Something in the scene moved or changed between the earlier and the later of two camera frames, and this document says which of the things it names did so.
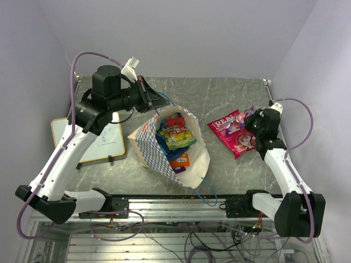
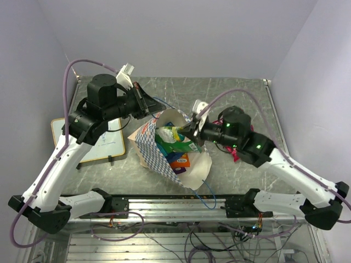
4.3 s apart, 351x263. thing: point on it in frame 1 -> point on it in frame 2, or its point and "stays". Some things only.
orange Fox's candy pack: x=183 y=161 stays
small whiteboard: x=109 y=143 stays
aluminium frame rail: x=180 y=210 stays
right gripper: x=248 y=121 -> x=194 y=131
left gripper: x=149 y=98 -> x=146 y=104
